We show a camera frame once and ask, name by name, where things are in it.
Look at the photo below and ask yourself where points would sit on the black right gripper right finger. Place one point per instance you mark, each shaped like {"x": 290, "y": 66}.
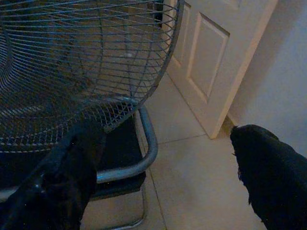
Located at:
{"x": 275, "y": 179}

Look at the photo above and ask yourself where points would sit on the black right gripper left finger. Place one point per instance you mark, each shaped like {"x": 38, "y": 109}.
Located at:
{"x": 72, "y": 187}

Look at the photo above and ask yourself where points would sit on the white panel door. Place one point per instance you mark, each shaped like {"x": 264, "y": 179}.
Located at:
{"x": 211, "y": 60}

